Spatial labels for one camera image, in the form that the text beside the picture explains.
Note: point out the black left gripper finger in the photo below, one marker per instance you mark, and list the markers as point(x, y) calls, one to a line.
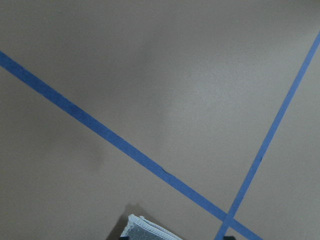
point(229, 238)

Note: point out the pink and grey towel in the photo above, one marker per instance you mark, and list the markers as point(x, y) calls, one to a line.
point(139, 228)

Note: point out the blue tape grid lines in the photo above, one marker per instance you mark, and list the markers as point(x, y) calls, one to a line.
point(227, 218)

